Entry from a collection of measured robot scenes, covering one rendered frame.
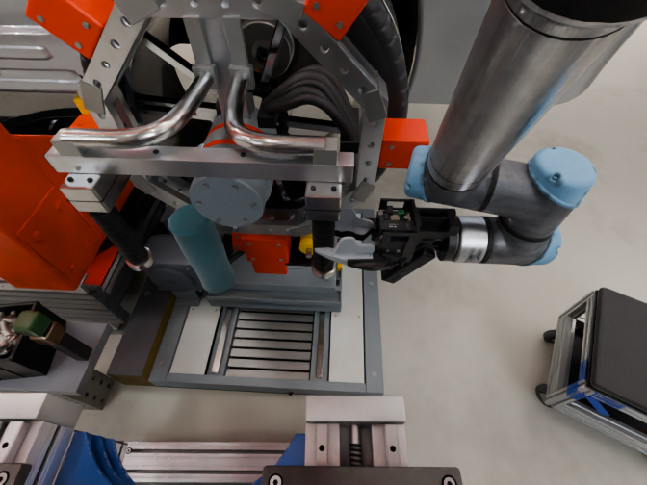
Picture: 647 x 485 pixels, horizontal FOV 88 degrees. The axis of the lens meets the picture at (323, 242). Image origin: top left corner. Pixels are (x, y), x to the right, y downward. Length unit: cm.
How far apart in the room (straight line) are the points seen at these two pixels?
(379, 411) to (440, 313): 101
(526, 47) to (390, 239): 32
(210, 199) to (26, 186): 44
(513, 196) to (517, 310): 116
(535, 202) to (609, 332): 84
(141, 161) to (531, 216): 52
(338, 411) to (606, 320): 98
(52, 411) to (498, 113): 65
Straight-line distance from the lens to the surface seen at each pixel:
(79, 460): 69
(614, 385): 123
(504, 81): 28
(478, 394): 142
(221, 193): 59
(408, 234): 49
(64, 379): 104
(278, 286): 122
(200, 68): 62
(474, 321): 152
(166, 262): 115
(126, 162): 54
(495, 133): 32
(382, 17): 67
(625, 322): 135
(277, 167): 47
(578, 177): 49
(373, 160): 70
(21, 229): 92
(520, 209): 50
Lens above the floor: 127
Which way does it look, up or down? 53 degrees down
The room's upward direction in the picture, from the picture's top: straight up
